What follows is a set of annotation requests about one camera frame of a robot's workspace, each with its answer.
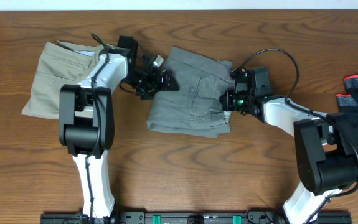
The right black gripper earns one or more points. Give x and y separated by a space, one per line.
227 104

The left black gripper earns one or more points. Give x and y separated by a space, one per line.
155 86

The grey shorts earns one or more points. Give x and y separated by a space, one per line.
195 108

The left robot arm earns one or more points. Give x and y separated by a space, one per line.
86 124

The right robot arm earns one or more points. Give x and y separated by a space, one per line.
326 154

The folded khaki shorts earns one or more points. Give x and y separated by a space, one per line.
59 64

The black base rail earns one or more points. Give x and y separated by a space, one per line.
253 216

